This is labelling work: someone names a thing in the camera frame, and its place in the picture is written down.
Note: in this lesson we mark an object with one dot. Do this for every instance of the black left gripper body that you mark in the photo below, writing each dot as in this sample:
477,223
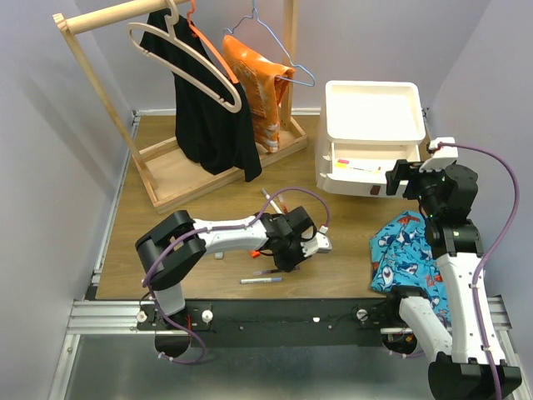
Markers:
291,254

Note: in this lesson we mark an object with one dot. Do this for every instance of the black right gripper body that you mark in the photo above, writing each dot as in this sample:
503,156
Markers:
422,185

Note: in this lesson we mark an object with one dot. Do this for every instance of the brown top drawer pull tab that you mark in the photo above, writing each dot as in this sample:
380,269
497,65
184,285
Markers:
375,190

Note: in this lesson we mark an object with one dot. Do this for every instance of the white three-drawer organizer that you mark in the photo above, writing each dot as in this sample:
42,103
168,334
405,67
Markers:
372,120

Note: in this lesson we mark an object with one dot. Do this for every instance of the white marker pink cap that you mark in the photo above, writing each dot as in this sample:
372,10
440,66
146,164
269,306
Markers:
362,163

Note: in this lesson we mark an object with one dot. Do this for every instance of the white marker yellow cap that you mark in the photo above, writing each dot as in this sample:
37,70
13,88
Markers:
340,165

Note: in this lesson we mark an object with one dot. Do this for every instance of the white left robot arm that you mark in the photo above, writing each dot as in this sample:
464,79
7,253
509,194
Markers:
170,250

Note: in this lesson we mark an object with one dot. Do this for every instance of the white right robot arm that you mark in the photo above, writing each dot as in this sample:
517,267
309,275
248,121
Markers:
465,360

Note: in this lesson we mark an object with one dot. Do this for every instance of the purple dark marker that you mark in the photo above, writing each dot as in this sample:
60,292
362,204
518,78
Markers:
271,271

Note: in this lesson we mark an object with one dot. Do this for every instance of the white marker lilac cap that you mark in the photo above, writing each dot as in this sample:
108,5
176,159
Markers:
260,280

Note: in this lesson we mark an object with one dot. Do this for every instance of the white marker grey cap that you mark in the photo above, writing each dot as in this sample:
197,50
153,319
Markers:
272,203

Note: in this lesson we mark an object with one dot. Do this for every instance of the blue shark print cloth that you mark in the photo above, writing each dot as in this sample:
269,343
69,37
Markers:
401,256

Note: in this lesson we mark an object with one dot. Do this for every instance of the wooden clothes rack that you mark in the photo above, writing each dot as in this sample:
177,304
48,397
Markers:
159,177

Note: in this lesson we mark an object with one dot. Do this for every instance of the black garment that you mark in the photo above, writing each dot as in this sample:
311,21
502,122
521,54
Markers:
213,137

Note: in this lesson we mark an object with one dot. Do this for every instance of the orange tie-dye garment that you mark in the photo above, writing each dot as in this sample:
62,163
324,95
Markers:
265,84

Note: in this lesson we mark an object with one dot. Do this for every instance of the orange plastic hanger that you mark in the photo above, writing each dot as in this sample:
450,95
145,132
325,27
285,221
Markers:
210,46

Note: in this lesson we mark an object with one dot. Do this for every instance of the beige wooden hanger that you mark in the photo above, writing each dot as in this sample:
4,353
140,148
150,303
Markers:
174,46

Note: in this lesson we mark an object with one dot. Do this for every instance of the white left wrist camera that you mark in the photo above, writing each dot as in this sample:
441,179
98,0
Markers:
316,242

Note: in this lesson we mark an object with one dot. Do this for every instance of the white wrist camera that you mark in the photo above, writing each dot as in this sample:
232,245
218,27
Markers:
443,152
316,242

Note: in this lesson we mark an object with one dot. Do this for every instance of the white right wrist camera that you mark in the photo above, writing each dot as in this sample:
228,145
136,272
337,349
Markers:
443,152

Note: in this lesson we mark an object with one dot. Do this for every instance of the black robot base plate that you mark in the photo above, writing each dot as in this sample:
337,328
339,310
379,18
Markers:
254,323

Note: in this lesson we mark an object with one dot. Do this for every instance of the aluminium frame rail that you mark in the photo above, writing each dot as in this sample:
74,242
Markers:
105,356

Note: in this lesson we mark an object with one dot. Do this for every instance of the blue wire hanger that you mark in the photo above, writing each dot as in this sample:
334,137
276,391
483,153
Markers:
253,31

